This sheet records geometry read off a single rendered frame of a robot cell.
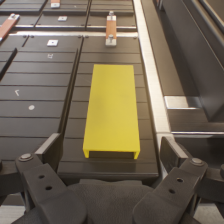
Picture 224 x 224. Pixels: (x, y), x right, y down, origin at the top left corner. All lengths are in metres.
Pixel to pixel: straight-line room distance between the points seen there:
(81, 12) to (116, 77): 0.34
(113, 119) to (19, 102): 0.17
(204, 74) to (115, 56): 0.18
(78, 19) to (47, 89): 0.29
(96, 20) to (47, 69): 0.25
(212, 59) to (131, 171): 0.20
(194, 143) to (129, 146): 0.37
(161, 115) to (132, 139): 0.10
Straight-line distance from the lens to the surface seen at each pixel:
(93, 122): 0.22
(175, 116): 0.34
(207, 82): 0.30
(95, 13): 0.57
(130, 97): 0.25
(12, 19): 0.60
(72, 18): 0.56
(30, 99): 0.31
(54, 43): 0.45
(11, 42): 0.50
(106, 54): 0.38
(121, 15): 0.57
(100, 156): 0.23
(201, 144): 0.57
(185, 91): 0.35
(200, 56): 0.33
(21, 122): 0.29
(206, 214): 1.38
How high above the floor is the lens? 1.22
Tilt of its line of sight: 55 degrees down
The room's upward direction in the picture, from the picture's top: 1 degrees clockwise
